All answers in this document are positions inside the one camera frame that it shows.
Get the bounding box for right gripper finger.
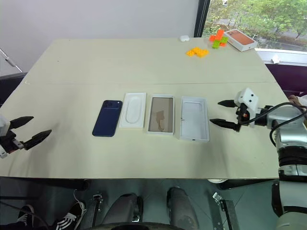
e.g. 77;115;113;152
209;118;241;132
217;99;237;108

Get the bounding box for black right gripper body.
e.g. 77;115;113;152
235;102;256;132

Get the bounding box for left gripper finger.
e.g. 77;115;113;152
23;129;53;151
10;116;35;132

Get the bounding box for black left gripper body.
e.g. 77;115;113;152
0;130;25;154

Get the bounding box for white phone box base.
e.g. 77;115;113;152
146;93;175;137

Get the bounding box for dark blue smartphone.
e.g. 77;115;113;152
92;99;123;138

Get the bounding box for white phone box lid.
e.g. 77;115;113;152
179;95;211;144

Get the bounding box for orange printed phone box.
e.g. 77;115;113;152
224;29;259;52

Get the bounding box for dark cabinet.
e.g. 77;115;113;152
0;71;27;104

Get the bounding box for yellow toy brick block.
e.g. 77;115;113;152
185;46;209;58

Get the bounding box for person in white shirt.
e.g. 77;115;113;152
288;94;307;113

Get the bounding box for green toy brick piece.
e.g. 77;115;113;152
212;36;229;49

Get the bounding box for white tripod pole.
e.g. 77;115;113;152
0;47;25;73

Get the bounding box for orange and green toy blocks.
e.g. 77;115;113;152
209;29;225;42

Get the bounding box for white window sill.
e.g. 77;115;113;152
255;47;307;66

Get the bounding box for black white sneaker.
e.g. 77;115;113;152
55;201;87;230
16;204;36;228

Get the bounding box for metal clamp on black bar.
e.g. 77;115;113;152
212;191;241;230
88;194;105;230

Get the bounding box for white moulded insert tray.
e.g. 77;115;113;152
118;92;147;129

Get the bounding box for dark rounded shape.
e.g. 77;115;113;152
108;192;145;225
165;186;200;230

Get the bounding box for black curved rim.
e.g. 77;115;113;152
90;221;200;230

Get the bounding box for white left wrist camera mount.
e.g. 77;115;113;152
0;114;11;159

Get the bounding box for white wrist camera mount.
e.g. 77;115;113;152
0;114;11;159
234;87;261;115

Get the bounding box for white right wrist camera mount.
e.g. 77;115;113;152
234;87;261;115

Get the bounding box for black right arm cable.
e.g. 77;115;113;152
239;102;307;147

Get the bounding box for black window frame post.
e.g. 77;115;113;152
193;0;208;38

